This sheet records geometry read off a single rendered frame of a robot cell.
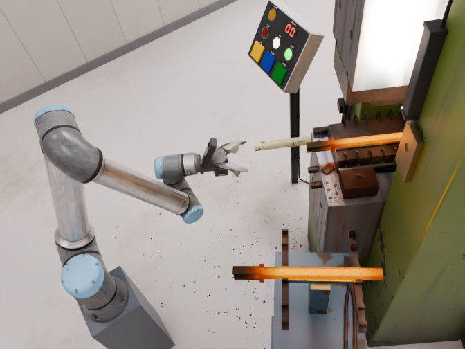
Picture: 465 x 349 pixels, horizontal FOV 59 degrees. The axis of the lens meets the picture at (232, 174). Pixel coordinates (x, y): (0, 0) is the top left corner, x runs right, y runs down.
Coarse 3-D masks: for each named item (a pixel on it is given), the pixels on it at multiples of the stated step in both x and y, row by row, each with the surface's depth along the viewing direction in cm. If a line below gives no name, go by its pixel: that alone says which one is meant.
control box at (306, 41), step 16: (272, 0) 184; (288, 16) 174; (256, 32) 193; (272, 32) 184; (288, 32) 175; (304, 32) 167; (272, 48) 184; (288, 48) 175; (304, 48) 168; (288, 64) 177; (304, 64) 175; (272, 80) 186; (288, 80) 177
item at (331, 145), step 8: (368, 136) 153; (376, 136) 152; (384, 136) 152; (392, 136) 151; (400, 136) 151; (312, 144) 153; (320, 144) 153; (328, 144) 152; (336, 144) 152; (344, 144) 152; (352, 144) 152; (360, 144) 152
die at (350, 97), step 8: (336, 48) 132; (336, 56) 133; (336, 64) 134; (336, 72) 136; (344, 72) 124; (344, 80) 126; (344, 88) 127; (384, 88) 123; (392, 88) 123; (400, 88) 123; (344, 96) 128; (352, 96) 125; (360, 96) 125; (368, 96) 125; (376, 96) 126; (384, 96) 126; (392, 96) 126; (400, 96) 126
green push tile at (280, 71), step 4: (280, 64) 180; (276, 68) 182; (280, 68) 180; (284, 68) 178; (276, 72) 182; (280, 72) 180; (284, 72) 178; (272, 76) 185; (276, 76) 182; (280, 76) 180; (284, 76) 179; (276, 80) 183; (280, 80) 180; (280, 84) 181
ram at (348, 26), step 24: (336, 0) 124; (360, 0) 99; (384, 0) 95; (408, 0) 96; (432, 0) 96; (336, 24) 128; (360, 24) 101; (384, 24) 100; (408, 24) 101; (360, 48) 106; (384, 48) 106; (408, 48) 106; (360, 72) 112; (384, 72) 112; (408, 72) 112
